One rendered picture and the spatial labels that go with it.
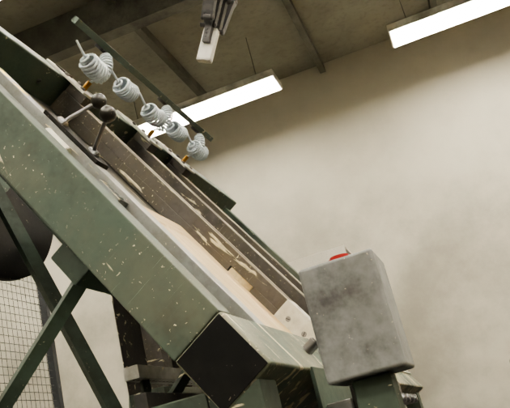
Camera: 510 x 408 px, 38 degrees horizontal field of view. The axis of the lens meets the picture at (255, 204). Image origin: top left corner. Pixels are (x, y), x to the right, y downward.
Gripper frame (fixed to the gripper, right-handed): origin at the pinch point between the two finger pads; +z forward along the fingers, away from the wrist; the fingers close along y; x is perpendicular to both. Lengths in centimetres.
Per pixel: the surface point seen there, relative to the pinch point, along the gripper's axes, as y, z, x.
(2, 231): -91, 33, -106
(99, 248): 13.2, 45.1, -4.1
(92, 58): -52, -18, -62
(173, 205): -54, 22, -26
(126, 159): -54, 11, -43
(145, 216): -11.6, 33.8, -10.5
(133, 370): -78, 68, -37
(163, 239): -11.7, 37.9, -5.3
